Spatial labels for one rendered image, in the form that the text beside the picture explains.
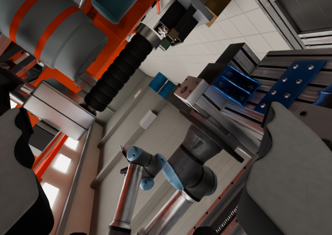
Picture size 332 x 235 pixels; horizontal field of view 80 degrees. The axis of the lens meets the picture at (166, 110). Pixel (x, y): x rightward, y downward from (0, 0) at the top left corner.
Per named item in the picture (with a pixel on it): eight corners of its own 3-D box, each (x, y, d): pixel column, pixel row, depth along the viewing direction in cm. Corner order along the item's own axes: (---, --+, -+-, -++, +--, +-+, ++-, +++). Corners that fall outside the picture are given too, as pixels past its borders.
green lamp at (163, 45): (164, 36, 79) (158, 44, 79) (172, 43, 80) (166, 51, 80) (162, 37, 83) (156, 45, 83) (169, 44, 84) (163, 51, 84)
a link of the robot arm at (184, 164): (190, 158, 70) (165, 187, 70) (210, 171, 78) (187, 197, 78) (174, 141, 80) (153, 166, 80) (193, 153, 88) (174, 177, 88)
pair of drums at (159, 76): (174, 86, 932) (164, 99, 934) (157, 71, 894) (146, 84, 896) (179, 88, 871) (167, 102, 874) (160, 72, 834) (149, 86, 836)
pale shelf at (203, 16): (185, -17, 76) (180, -11, 77) (214, 16, 82) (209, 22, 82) (161, 10, 117) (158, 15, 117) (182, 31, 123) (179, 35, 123)
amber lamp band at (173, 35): (173, 26, 79) (166, 34, 79) (180, 33, 80) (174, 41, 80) (170, 27, 82) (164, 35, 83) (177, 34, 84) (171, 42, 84)
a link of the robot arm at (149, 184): (158, 181, 106) (148, 193, 106) (151, 168, 115) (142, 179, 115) (148, 176, 102) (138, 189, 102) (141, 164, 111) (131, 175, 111)
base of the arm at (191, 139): (229, 154, 74) (212, 174, 74) (210, 138, 88) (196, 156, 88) (202, 132, 68) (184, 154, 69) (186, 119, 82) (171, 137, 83)
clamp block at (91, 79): (82, 70, 59) (71, 83, 59) (108, 89, 62) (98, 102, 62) (85, 69, 64) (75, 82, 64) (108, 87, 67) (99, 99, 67)
